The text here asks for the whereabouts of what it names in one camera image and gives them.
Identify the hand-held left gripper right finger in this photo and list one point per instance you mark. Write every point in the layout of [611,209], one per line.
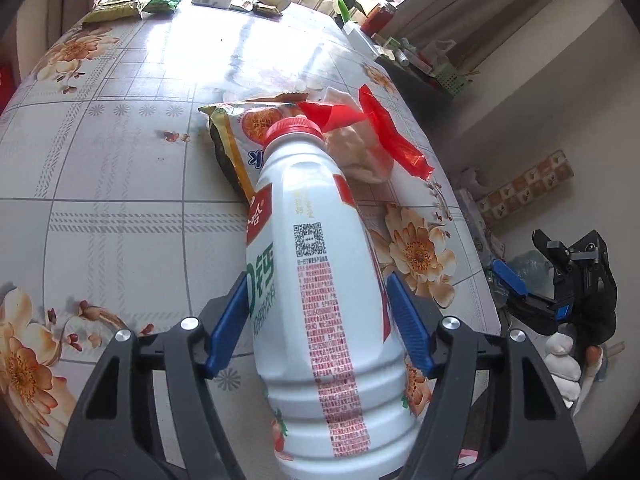
[410,325]

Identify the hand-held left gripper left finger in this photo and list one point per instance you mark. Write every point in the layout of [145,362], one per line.
[227,325]

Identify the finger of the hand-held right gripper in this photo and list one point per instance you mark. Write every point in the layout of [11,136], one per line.
[512,282]
[550,247]

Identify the white milk bottle red cap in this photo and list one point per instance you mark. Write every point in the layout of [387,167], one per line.
[325,320]

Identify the person's right hand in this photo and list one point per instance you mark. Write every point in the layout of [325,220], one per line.
[565,365]

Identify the floral patterned board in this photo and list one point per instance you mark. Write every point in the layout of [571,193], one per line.
[530,185]

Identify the clear plastic food bag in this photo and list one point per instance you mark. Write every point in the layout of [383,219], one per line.
[360,152]

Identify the red plastic wrapper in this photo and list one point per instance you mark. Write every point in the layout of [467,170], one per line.
[395,135]

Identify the green plastic basket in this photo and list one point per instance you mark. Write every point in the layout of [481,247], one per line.
[450,80]

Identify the yellow snack bag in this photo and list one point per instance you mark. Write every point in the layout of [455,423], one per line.
[240,130]

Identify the beige curtain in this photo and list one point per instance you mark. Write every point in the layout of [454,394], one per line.
[490,10]

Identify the white box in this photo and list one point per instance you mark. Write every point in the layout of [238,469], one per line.
[362,40]

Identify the green and black tool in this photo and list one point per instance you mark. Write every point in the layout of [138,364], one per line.
[345,5]

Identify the small brown wrapper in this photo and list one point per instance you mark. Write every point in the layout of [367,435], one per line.
[265,9]

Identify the green snack packet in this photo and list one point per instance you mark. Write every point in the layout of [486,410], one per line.
[165,2]

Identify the yellow-green snack packet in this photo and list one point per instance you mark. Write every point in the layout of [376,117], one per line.
[115,9]

